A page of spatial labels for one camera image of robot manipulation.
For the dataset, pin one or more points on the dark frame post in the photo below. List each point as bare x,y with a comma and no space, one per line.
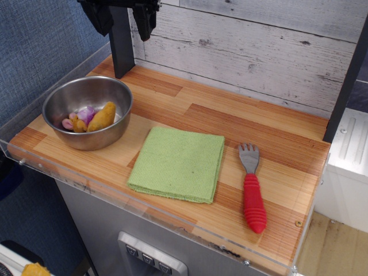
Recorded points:
347,86
121,42

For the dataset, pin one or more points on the stainless steel bowl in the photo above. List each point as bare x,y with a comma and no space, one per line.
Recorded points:
96,92

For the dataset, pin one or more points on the silver dispenser button panel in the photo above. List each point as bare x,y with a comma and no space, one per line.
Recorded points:
150,256

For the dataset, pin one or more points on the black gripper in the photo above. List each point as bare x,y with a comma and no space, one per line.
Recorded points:
144,12

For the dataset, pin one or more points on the green towel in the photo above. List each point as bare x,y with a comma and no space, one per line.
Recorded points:
178,164

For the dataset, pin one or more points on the dark left frame post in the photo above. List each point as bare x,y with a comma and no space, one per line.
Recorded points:
121,42

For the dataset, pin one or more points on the small orange toy piece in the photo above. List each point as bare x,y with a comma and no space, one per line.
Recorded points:
78,126

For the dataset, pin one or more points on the white metal side cabinet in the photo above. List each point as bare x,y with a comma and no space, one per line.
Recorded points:
342,194

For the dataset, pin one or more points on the red handled metal fork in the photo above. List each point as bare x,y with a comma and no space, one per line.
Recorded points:
254,210

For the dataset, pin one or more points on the purple toy onion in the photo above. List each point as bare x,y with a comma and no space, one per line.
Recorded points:
86,114

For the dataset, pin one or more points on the dark right frame post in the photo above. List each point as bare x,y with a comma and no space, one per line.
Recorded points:
347,86

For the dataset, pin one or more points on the clear acrylic edge guard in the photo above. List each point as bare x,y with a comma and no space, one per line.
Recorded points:
209,238

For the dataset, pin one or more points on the yellow toy sweet potato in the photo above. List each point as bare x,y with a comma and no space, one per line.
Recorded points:
103,119

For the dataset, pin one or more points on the yellow toy at bottom left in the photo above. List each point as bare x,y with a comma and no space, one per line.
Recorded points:
35,269

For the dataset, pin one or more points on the pink toy piece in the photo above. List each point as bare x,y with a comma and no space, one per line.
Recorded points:
68,123

